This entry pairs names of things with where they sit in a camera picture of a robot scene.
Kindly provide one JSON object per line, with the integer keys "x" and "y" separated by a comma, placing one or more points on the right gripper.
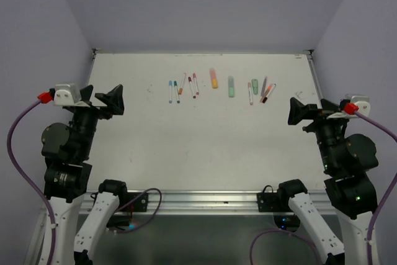
{"x": 332, "y": 110}

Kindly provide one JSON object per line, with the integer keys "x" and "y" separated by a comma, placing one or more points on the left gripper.
{"x": 112, "y": 99}

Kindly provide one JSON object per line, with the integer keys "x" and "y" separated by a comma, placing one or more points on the salmon cap marker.
{"x": 250, "y": 93}

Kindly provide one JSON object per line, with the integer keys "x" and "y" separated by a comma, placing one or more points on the orange pink highlighter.
{"x": 213, "y": 78}

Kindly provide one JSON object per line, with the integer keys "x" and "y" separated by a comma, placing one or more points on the red cap marker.
{"x": 266, "y": 93}

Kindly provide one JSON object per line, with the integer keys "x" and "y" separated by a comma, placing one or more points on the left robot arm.
{"x": 66, "y": 149}

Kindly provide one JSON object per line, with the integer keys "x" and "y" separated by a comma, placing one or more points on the black cap marker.
{"x": 271, "y": 92}

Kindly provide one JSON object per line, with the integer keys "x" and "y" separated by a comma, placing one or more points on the purple grey marker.
{"x": 264, "y": 85}

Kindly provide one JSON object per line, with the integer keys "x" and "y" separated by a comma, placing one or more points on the small green highlighter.
{"x": 254, "y": 83}

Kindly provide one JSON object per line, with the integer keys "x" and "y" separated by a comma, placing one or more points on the blue cap marker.
{"x": 170, "y": 92}

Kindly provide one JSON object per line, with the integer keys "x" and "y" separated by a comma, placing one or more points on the teal cap marker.
{"x": 176, "y": 89}

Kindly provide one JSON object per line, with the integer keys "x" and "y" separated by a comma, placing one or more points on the orange cap marker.
{"x": 181, "y": 86}

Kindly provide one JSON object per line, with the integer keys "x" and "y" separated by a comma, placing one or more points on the brown cap marker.
{"x": 191, "y": 88}

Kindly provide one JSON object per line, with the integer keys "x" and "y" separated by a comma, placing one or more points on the pink cap marker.
{"x": 196, "y": 84}

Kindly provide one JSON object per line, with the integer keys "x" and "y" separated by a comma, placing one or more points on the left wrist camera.
{"x": 66, "y": 94}

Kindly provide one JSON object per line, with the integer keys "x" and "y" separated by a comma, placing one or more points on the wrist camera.
{"x": 66, "y": 94}
{"x": 351, "y": 104}

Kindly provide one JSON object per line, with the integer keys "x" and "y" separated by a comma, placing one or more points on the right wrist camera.
{"x": 351, "y": 104}

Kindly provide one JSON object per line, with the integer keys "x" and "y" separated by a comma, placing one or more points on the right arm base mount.
{"x": 268, "y": 201}

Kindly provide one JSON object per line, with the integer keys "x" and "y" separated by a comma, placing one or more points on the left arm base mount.
{"x": 127, "y": 227}

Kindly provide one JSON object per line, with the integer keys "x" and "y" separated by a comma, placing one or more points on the aluminium rail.
{"x": 202, "y": 203}

